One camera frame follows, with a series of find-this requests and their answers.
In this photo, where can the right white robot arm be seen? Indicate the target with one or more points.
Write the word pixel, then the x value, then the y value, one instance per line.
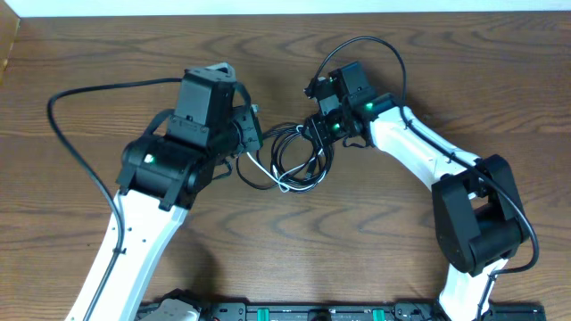
pixel 478 214

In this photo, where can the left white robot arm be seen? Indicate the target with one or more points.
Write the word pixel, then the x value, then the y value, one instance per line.
pixel 161 174

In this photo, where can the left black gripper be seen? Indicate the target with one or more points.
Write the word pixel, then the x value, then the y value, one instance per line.
pixel 251 115

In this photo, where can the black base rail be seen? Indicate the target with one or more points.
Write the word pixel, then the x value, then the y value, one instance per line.
pixel 234 311

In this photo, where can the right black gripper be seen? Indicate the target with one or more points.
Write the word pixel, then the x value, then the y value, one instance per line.
pixel 321 136

